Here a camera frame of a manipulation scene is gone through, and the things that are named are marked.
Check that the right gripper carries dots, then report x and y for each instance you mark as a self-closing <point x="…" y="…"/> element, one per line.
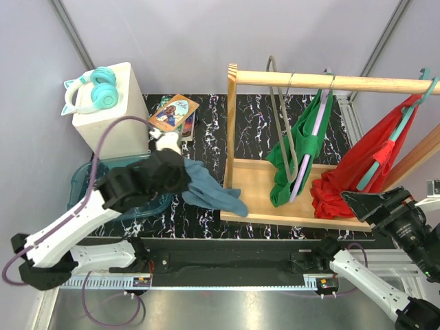
<point x="369" y="205"/>

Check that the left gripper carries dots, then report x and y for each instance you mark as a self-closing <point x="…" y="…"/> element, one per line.
<point x="183" y="184"/>

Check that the blue tank top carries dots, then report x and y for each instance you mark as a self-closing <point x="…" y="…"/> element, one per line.
<point x="205" y="191"/>

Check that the green tank top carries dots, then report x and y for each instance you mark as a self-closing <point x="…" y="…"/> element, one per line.
<point x="286" y="169"/>

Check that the purple hanger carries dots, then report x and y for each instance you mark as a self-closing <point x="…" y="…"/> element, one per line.
<point x="310" y="135"/>

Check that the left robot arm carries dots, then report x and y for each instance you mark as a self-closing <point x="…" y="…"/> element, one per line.
<point x="53" y="255"/>

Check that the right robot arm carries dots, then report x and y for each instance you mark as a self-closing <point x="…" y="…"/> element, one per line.
<point x="421" y="244"/>

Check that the teal hanger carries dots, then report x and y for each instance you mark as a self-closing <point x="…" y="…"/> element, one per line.
<point x="406" y="115"/>

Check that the red tank top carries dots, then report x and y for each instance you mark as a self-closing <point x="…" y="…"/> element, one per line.
<point x="326" y="191"/>

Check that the green bottom book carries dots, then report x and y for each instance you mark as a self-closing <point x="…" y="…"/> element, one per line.
<point x="187" y="129"/>

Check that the white box stand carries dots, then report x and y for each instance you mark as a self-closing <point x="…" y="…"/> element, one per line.
<point x="128" y="137"/>

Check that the orange top book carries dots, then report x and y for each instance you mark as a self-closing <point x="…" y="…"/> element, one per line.
<point x="173" y="113"/>

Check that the wooden clothes rack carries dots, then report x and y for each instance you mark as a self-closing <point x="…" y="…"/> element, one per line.
<point x="255" y="177"/>

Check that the teal plastic bin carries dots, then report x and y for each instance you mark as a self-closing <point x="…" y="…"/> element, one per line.
<point x="80" y="183"/>

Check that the teal cat-ear headphones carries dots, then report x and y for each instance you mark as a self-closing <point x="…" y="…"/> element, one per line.
<point x="104" y="94"/>

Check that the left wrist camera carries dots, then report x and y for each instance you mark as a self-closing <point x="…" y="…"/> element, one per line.
<point x="166" y="140"/>

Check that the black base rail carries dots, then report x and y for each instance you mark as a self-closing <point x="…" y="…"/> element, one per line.
<point x="231" y="264"/>

